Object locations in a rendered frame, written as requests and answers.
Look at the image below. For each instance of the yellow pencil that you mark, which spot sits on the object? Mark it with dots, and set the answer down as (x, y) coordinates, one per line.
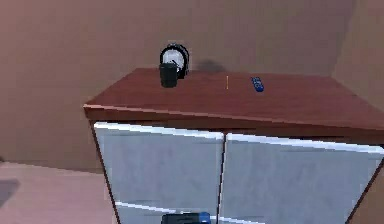
(227, 82)

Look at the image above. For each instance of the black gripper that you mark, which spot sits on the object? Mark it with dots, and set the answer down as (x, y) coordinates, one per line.
(181, 219)

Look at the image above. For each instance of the blue remote control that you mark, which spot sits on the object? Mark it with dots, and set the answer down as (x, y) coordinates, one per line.
(257, 84)

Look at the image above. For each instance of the black cup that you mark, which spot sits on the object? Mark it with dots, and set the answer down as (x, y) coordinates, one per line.
(168, 76)

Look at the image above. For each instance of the red-brown chest of drawers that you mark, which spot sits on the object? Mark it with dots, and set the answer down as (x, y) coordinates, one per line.
(286, 180)

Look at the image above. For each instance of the black round alarm clock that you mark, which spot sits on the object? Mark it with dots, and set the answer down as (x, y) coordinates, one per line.
(176, 56)

